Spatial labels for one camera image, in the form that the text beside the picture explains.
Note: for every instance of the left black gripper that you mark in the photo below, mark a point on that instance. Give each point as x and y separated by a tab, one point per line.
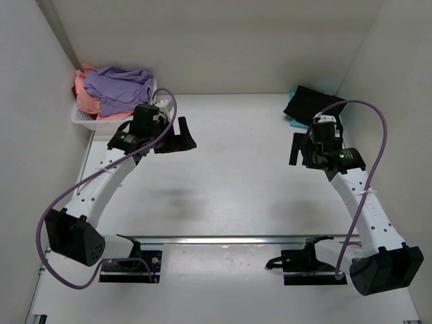
184	140

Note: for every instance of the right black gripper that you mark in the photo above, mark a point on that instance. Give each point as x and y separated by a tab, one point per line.
298	141

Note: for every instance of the purple t shirt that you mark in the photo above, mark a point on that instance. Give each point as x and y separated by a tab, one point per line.
119	91

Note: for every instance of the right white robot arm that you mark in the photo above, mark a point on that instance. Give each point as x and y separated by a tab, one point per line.
382	261

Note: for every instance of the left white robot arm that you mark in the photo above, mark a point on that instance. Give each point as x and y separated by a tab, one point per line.
72	231

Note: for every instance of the folded black t shirt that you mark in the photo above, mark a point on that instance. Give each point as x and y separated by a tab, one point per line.
312	106

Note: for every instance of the white plastic basket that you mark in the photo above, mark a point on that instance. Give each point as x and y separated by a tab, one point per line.
85	119

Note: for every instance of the salmon pink t shirt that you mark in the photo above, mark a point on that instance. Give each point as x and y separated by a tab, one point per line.
87	103

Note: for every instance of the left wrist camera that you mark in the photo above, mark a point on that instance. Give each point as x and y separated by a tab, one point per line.
165	106

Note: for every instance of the aluminium rail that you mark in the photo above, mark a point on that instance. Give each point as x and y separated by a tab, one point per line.
220	240

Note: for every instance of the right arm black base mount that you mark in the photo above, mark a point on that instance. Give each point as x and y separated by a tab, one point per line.
302	268

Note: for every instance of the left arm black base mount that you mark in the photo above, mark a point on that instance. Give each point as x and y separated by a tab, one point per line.
135	272

